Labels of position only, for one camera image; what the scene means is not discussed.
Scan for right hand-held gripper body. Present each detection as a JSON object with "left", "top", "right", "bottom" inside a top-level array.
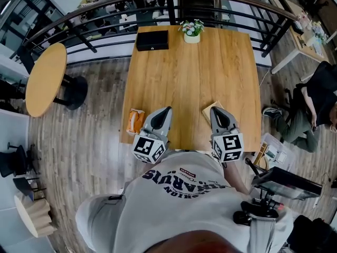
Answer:
[{"left": 211, "top": 131, "right": 245, "bottom": 163}]

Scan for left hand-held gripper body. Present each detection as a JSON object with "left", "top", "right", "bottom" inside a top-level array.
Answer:
[{"left": 131, "top": 130, "right": 170, "bottom": 164}]

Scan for orange snack packet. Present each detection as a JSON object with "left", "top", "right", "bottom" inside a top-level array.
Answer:
[{"left": 126, "top": 108, "right": 146, "bottom": 138}]

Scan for person's right forearm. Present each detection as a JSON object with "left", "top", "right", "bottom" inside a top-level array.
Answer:
[{"left": 223, "top": 162, "right": 251, "bottom": 195}]

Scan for black rectangular box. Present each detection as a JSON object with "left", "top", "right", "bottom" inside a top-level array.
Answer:
[{"left": 135, "top": 30, "right": 170, "bottom": 52}]

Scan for wooden divided organizer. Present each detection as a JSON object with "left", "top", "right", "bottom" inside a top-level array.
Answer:
[{"left": 254, "top": 142, "right": 267, "bottom": 166}]

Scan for clear plastic storage bin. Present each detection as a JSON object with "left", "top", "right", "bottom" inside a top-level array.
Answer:
[{"left": 252, "top": 132, "right": 298, "bottom": 172}]

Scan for square wooden table white legs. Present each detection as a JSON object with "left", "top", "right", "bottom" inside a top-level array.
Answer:
[{"left": 120, "top": 25, "right": 262, "bottom": 152}]

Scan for black monitor screen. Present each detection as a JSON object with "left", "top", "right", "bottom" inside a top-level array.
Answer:
[{"left": 251, "top": 167, "right": 323, "bottom": 201}]

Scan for person's grey printed shirt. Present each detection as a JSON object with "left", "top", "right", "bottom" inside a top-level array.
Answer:
[{"left": 75, "top": 151, "right": 294, "bottom": 253}]

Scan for potted flowers white pot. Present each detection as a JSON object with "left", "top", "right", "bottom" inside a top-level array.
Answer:
[{"left": 179, "top": 19, "right": 205, "bottom": 44}]

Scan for wooden top table white legs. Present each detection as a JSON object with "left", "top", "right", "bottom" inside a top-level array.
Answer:
[{"left": 271, "top": 0, "right": 330, "bottom": 75}]

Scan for round wooden table black base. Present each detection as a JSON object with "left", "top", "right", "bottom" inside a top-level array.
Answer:
[{"left": 25, "top": 43, "right": 88, "bottom": 118}]

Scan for black metal railing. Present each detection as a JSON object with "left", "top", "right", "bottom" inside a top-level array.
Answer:
[{"left": 15, "top": 0, "right": 300, "bottom": 68}]

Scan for pastel flower bouquet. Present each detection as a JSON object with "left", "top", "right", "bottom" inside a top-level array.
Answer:
[{"left": 310, "top": 21, "right": 330, "bottom": 46}]

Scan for beige ribbed side table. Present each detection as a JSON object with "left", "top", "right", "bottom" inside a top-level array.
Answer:
[{"left": 14, "top": 193, "right": 58, "bottom": 238}]

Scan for white cable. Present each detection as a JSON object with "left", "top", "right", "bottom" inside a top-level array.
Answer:
[{"left": 259, "top": 66, "right": 271, "bottom": 88}]

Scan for black monitor mount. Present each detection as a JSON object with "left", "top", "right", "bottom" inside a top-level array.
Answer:
[{"left": 233, "top": 198, "right": 285, "bottom": 227}]

